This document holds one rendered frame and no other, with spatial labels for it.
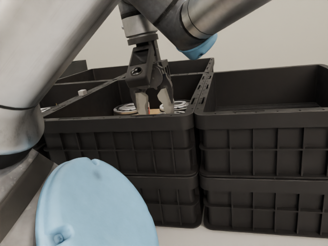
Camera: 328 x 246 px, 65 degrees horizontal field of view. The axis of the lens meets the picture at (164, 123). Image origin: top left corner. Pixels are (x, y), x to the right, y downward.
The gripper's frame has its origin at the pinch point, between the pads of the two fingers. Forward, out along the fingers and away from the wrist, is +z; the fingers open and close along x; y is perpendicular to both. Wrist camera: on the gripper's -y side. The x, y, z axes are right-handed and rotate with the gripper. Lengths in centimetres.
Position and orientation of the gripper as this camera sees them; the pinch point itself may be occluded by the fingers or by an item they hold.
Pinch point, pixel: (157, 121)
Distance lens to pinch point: 62.3
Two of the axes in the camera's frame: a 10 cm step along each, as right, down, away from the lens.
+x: -9.5, 1.1, 2.9
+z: 2.0, 9.3, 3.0
